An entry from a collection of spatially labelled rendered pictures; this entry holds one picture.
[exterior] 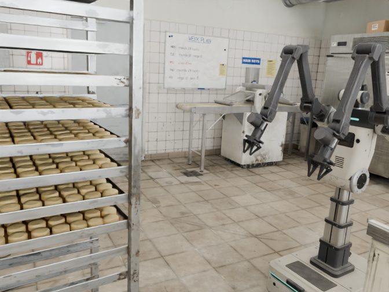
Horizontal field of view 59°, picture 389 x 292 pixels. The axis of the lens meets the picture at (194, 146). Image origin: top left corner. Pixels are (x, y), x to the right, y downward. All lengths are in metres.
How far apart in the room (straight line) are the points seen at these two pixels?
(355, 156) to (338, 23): 5.10
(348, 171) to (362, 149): 0.15
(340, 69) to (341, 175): 3.63
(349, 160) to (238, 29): 4.21
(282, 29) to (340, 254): 4.84
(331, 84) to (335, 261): 3.78
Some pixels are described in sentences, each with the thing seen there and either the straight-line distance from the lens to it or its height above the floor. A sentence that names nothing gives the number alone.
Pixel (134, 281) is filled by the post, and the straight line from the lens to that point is 1.22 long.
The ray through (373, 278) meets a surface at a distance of 1.62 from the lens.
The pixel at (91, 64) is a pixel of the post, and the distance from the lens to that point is 1.43.
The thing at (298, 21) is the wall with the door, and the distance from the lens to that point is 6.82.
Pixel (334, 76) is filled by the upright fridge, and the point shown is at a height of 1.44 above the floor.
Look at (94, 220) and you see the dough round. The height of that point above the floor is 0.97.
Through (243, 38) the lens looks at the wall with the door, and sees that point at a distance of 6.04.
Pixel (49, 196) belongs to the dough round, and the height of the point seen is 1.06.
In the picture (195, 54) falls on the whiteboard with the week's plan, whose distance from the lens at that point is 5.55.
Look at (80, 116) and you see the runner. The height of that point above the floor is 1.31.
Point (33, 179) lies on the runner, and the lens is 1.01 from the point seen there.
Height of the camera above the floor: 1.46
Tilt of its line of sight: 13 degrees down
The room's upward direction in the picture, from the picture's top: 3 degrees clockwise
